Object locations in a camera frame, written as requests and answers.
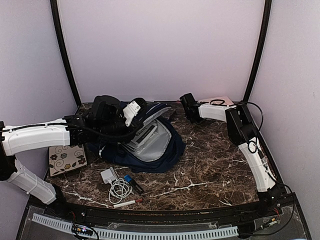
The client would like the grey ianra magazine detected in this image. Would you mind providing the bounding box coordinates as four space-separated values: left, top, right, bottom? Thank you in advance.
125 123 159 154

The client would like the navy blue student backpack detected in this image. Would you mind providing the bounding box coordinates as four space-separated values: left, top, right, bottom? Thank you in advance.
87 102 186 173

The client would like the pink book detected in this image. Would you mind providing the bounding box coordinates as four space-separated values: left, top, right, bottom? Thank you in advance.
197 96 234 106

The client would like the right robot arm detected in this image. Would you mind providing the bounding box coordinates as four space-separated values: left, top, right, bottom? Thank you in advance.
179 93 281 211

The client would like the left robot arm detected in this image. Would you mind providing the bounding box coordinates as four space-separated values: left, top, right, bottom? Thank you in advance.
0 95 145 205

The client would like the black marker blue cap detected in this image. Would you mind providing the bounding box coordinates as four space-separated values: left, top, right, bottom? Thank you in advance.
124 174 144 195

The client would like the white pen red cap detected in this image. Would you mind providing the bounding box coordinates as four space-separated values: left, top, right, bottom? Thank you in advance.
113 198 143 209

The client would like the small circuit board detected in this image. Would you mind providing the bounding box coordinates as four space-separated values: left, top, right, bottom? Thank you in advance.
71 224 94 237

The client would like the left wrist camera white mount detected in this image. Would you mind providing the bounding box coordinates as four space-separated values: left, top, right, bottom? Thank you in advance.
122 97 147 127

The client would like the white charger with cable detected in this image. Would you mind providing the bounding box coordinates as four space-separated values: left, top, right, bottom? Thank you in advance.
100 167 133 205

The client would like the white slotted cable duct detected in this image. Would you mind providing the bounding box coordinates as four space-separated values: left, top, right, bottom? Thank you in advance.
31 213 239 240

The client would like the black front rail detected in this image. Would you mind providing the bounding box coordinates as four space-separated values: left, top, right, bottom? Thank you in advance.
27 194 298 227

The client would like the black frame post left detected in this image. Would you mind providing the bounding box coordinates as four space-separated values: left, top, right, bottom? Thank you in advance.
49 0 82 108

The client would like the black frame post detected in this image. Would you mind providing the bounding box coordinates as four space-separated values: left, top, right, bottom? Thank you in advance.
242 0 273 102
49 0 82 108

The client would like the black frame post right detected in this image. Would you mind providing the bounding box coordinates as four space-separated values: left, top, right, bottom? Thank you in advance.
242 0 273 102

